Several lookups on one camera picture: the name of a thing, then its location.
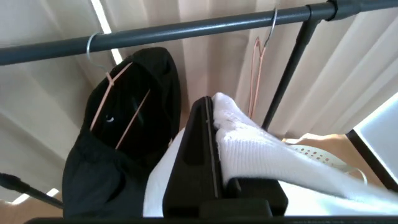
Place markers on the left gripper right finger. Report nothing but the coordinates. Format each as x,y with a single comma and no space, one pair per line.
264,189

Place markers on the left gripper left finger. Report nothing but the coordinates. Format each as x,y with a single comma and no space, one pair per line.
192,180

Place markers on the white printed garment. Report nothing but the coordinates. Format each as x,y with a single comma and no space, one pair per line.
255,155

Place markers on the black shorts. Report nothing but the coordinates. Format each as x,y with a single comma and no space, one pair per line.
93,174

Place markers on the pink clothes hanger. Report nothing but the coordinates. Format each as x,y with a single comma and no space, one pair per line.
258,71
109,79

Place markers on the white laundry basket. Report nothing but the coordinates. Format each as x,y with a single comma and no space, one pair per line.
320,155

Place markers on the black clothes rack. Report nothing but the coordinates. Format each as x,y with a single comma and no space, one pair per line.
186,29

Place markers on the beige curtain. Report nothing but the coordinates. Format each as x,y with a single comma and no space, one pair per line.
342,62

